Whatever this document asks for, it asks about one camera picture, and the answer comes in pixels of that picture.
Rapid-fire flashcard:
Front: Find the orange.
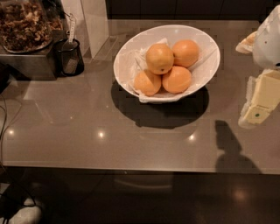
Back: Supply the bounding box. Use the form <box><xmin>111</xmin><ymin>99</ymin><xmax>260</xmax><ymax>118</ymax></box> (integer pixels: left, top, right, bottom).
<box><xmin>134</xmin><ymin>70</ymin><xmax>161</xmax><ymax>96</ymax></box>
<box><xmin>162</xmin><ymin>66</ymin><xmax>192</xmax><ymax>94</ymax></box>
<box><xmin>172</xmin><ymin>39</ymin><xmax>200</xmax><ymax>67</ymax></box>
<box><xmin>145</xmin><ymin>43</ymin><xmax>174</xmax><ymax>74</ymax></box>

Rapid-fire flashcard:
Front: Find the white ceramic bowl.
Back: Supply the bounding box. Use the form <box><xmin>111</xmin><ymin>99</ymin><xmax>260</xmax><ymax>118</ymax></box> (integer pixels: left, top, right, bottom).
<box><xmin>114</xmin><ymin>24</ymin><xmax>221</xmax><ymax>103</ymax></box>

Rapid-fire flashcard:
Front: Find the glass bowl of nuts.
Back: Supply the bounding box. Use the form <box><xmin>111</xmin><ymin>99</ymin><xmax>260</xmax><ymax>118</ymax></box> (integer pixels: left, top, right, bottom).
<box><xmin>0</xmin><ymin>0</ymin><xmax>63</xmax><ymax>53</ymax></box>

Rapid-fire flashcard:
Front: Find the white utensil in cup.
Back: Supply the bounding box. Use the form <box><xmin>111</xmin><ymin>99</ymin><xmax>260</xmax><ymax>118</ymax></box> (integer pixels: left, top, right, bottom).
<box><xmin>62</xmin><ymin>13</ymin><xmax>76</xmax><ymax>51</ymax></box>

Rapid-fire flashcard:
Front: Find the dark metal box stand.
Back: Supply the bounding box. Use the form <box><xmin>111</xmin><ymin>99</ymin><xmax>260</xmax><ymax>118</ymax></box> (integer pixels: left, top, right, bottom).
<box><xmin>0</xmin><ymin>31</ymin><xmax>67</xmax><ymax>81</ymax></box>

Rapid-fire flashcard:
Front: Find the white cloth on floor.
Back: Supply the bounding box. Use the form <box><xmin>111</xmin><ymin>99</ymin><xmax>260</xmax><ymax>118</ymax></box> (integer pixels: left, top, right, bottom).
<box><xmin>0</xmin><ymin>198</ymin><xmax>44</xmax><ymax>224</ymax></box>

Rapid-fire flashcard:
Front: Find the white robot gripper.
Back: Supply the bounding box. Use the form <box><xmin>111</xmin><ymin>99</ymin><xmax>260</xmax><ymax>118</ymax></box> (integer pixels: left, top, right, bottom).
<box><xmin>235</xmin><ymin>5</ymin><xmax>280</xmax><ymax>129</ymax></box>

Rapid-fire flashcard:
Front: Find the white paper towel liner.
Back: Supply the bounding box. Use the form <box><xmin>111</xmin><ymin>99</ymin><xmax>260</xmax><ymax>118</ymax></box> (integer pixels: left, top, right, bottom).
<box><xmin>114</xmin><ymin>36</ymin><xmax>221</xmax><ymax>103</ymax></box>

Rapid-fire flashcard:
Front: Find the black mesh cup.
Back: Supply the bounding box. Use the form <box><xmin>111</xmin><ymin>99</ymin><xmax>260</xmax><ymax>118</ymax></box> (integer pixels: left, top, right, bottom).
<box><xmin>53</xmin><ymin>38</ymin><xmax>84</xmax><ymax>76</ymax></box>

